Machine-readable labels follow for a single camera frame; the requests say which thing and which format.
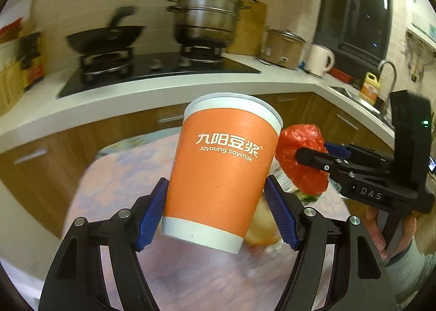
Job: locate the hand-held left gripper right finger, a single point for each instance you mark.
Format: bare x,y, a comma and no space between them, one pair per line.
281,215

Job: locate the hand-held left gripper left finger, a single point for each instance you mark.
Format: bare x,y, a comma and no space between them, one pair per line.
153,215

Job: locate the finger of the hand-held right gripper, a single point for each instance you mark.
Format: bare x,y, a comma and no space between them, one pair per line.
313,158
337,149

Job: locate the red plastic bag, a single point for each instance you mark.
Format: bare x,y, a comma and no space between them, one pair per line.
296,135

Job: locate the green vegetable leaves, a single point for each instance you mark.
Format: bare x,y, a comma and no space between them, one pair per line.
308,198

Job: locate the orange paper cup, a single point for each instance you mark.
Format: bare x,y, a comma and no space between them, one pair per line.
218,174

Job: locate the person's right forearm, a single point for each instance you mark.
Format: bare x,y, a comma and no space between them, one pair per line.
408,266

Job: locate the person's right hand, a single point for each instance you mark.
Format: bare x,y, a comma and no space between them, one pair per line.
408,232

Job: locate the pale yellow wrapper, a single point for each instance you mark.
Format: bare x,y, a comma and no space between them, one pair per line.
264,226

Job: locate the steel sink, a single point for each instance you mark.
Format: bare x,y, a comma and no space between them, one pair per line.
344,91

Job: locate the yellow detergent bottle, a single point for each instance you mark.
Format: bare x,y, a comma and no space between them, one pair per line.
369,89

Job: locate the red plastic tray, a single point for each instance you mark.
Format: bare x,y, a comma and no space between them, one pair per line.
342,74

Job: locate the pink floral cloth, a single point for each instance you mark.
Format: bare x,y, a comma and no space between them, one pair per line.
204,280

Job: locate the white electric kettle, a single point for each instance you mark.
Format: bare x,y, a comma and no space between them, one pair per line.
318,59

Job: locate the steel kitchen faucet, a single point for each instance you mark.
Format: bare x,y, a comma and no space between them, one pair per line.
388,64

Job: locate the wooden base cabinet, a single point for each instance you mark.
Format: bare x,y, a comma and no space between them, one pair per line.
51,181

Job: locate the brown rice cooker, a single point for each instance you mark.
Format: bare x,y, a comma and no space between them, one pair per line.
282,50

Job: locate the water heater pipes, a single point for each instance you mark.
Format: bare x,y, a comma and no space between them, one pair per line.
417,43

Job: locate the dark window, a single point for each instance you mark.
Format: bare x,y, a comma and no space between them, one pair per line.
354,11

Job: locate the wooden cutting board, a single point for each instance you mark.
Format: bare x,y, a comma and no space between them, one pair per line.
250,32

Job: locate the black glass gas stove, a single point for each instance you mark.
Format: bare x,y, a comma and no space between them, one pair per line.
153,72

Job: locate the white water heater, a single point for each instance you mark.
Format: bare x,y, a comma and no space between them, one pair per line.
420,8

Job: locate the steel steamer pot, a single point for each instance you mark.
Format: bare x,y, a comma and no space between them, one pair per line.
204,18

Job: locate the black wok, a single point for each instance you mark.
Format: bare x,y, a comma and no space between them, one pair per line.
102,40

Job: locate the wicker basket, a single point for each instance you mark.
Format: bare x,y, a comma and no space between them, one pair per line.
10,83

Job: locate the dark printed box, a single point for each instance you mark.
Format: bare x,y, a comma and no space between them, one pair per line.
32,59

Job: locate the red package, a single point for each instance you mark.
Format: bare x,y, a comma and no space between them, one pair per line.
12,30

